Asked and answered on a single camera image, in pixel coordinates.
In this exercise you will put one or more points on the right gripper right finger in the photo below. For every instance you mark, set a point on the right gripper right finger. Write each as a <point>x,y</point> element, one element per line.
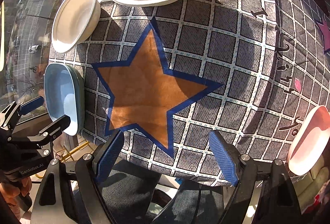
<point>277,202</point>

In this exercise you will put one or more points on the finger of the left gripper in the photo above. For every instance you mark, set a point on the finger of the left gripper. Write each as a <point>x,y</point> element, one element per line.
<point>11,114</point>
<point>39,135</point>

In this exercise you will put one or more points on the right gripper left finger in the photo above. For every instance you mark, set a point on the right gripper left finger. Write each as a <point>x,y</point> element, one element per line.
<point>55,203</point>

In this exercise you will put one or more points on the light blue square plate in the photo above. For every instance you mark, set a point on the light blue square plate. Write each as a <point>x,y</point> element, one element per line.
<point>60,97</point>

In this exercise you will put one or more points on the pink square plate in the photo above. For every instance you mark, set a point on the pink square plate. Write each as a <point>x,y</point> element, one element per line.
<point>310,141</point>

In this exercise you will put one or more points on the person's left hand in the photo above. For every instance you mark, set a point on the person's left hand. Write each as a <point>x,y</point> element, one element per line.
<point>10,192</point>

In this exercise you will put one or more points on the olive green sofa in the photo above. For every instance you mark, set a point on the olive green sofa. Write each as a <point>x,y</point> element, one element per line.
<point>308,189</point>

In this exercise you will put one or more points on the person's grey trouser legs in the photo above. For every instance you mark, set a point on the person's grey trouser legs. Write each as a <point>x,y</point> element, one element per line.
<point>131,196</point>

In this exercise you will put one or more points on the grey checked star tablecloth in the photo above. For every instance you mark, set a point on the grey checked star tablecloth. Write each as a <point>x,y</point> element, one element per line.
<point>268,56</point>

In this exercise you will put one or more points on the yellow wire rack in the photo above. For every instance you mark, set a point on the yellow wire rack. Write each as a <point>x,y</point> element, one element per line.
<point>63,153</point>

